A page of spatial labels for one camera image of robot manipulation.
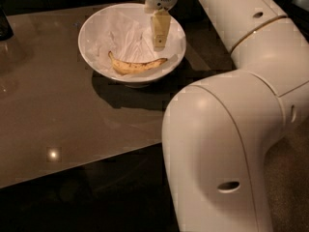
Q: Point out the white paper liner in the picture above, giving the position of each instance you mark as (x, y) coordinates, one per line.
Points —
(128, 36)

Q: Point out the spotted yellow banana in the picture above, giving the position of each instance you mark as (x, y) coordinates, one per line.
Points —
(124, 68)

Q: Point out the dark object at table edge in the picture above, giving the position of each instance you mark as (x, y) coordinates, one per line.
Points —
(6, 31)

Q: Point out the white ceramic bowl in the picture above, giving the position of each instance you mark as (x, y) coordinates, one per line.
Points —
(96, 33)

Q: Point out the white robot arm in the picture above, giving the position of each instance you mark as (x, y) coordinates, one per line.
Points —
(216, 131)

